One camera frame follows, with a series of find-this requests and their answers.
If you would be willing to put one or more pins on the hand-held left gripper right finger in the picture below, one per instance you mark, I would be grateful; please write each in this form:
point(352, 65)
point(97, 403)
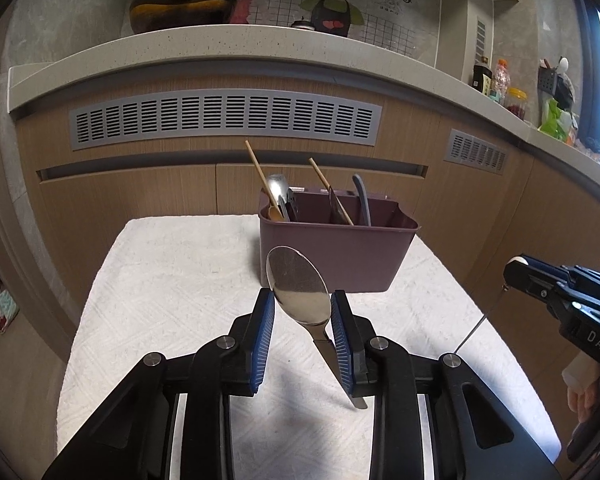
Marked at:
point(341, 347)

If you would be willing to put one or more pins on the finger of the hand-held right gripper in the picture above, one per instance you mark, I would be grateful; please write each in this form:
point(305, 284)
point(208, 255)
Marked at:
point(530, 282)

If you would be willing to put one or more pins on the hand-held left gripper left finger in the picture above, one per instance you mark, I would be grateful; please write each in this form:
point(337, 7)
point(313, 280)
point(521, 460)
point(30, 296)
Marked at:
point(265, 342)

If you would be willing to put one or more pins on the metal spoon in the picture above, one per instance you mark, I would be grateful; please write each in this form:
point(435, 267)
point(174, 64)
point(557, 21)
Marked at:
point(297, 285)
point(276, 187)

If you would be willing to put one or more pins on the purple utensil box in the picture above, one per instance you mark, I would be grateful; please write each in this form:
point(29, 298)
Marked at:
point(330, 255)

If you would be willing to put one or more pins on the person's right hand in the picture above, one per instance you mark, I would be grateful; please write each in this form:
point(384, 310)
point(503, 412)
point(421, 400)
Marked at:
point(582, 390)

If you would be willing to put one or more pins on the white table cloth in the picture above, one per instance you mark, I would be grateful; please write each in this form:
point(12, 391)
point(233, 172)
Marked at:
point(180, 285)

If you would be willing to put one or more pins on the wooden spoon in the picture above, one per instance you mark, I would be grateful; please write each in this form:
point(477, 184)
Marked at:
point(272, 212)

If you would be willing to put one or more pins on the black tongs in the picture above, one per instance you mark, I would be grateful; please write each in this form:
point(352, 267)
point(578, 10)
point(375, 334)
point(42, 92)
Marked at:
point(292, 205)

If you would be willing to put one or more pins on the short grey vent grille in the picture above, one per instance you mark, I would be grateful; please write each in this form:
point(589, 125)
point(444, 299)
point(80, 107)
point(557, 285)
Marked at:
point(475, 151)

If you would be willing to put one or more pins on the dark kitchen knife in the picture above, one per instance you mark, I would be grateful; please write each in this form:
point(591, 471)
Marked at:
point(336, 205)

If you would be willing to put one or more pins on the green plastic bag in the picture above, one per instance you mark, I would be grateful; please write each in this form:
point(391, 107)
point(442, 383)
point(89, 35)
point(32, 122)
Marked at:
point(555, 120)

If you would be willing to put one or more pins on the wooden chopstick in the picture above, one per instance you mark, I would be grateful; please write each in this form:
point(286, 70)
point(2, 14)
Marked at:
point(256, 165)
point(325, 182)

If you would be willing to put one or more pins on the yellow-lidded jar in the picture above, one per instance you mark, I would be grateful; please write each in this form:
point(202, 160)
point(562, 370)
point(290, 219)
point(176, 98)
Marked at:
point(516, 105)

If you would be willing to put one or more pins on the wooden kitchen cabinet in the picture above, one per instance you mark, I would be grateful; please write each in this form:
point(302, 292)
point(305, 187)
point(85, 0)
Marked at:
point(130, 190)

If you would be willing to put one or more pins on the orange-capped clear bottle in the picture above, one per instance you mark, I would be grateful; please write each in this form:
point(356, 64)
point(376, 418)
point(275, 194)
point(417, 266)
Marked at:
point(501, 80)

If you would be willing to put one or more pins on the grey hanging utensil holder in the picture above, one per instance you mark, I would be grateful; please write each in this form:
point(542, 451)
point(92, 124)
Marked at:
point(547, 77)

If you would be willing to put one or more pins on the dark sauce bottle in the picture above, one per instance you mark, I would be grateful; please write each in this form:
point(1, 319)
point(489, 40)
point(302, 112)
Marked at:
point(481, 77)

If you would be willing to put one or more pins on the long grey vent grille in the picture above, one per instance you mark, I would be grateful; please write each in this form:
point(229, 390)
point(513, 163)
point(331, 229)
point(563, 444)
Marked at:
point(225, 120)

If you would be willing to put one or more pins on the white boxed column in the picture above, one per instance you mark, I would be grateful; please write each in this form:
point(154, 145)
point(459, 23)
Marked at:
point(462, 30)

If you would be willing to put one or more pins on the stone kitchen countertop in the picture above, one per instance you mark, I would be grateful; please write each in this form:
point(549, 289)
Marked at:
point(230, 45)

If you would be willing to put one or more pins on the cartoon wall poster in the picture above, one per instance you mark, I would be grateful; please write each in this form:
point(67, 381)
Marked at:
point(330, 10)

